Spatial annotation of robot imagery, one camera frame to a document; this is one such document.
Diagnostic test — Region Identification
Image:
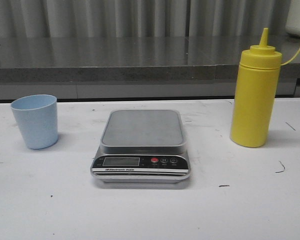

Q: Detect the digital kitchen scale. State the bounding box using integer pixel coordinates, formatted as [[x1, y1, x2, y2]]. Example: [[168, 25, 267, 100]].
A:
[[90, 109, 191, 184]]

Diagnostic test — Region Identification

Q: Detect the grey steel counter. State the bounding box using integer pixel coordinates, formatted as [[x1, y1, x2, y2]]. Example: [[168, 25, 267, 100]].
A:
[[0, 34, 300, 101]]

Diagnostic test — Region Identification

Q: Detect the yellow squeeze bottle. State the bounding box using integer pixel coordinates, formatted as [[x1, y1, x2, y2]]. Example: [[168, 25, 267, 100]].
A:
[[229, 27, 300, 148]]

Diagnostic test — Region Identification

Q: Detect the white container on counter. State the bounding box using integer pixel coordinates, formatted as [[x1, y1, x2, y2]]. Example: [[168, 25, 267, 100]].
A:
[[285, 0, 300, 37]]

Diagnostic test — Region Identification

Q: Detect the light blue plastic cup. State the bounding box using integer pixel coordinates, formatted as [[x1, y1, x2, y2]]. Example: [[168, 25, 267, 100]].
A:
[[10, 94, 58, 150]]

